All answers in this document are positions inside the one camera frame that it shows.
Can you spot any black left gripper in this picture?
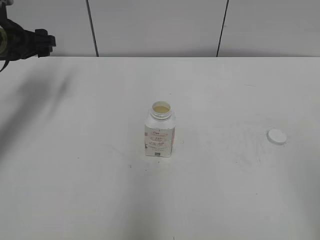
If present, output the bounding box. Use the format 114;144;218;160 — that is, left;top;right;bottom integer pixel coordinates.
0;15;56;60

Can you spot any left black wall seam strip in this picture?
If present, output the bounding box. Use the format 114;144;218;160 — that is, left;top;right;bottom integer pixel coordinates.
85;0;100;57

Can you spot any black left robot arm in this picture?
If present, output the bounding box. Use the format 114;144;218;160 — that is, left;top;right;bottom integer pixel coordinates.
0;0;56;61

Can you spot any white round bottle cap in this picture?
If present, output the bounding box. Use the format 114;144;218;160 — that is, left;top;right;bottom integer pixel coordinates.
266;128;288;146

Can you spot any white square plastic bottle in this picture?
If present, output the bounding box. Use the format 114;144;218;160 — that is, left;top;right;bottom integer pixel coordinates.
144;101;176;158

